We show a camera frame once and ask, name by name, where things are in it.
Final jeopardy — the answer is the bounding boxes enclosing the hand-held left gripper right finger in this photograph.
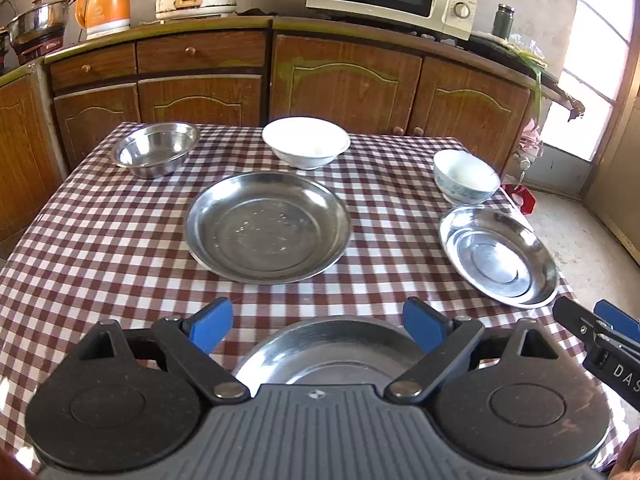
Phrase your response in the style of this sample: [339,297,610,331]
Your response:
[384,296,560,406]

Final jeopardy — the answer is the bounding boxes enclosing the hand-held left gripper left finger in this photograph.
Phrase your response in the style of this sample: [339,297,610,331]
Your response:
[75,296,252,407]

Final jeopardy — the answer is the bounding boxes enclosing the dark green thermos bottle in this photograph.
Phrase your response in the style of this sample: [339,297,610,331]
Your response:
[492,3,516,41]

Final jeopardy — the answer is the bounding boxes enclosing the wooden drawer cabinet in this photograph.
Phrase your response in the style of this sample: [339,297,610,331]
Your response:
[45,17,274,168]

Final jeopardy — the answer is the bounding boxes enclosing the orange electric kettle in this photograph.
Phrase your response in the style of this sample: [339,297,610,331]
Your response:
[75,0,132,41]

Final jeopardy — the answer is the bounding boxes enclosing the checkered tablecloth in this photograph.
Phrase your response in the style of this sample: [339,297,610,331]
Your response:
[0,122,621,480]

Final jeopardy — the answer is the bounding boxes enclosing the red black cooker base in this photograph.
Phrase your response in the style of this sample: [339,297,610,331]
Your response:
[10,32,68,67]

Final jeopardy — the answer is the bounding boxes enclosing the wooden single-door cabinet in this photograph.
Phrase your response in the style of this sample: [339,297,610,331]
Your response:
[0,57,69,247]

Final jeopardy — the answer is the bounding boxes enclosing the clear plastic bag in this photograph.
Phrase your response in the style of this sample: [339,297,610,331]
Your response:
[507,35,544,59]

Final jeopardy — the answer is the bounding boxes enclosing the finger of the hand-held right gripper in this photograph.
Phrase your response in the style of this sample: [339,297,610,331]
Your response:
[594,300,640,343]
[552,296,613,348]

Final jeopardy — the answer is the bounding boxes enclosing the steel bowl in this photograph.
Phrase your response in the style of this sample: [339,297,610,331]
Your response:
[112,121,201,180]

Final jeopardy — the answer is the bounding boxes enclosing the steel pot with lid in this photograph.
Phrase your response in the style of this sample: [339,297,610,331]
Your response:
[6,0,80,46]

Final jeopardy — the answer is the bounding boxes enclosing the green onion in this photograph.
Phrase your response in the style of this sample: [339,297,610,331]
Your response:
[505,42,549,117]

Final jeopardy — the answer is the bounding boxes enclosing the black induction cooktop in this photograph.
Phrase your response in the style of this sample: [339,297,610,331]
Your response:
[470,32,556,81]

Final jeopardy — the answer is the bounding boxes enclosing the blue patterned white bowl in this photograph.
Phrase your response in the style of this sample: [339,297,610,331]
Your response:
[432,149,501,206]

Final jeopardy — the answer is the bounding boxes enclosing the pink cloth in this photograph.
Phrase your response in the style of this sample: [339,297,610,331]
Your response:
[517,117,545,161]

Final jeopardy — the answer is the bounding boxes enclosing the grey glazed door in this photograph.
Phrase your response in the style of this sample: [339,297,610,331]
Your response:
[522,0,640,226]

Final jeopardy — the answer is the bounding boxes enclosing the wooden two-door cabinet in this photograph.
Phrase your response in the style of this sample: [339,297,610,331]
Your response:
[270,17,587,177]

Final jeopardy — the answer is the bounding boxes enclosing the wide white bowl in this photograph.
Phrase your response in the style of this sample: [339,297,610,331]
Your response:
[261,117,351,171]

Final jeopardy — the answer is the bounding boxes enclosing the large steel plate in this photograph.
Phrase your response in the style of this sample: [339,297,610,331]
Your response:
[184,171,352,285]

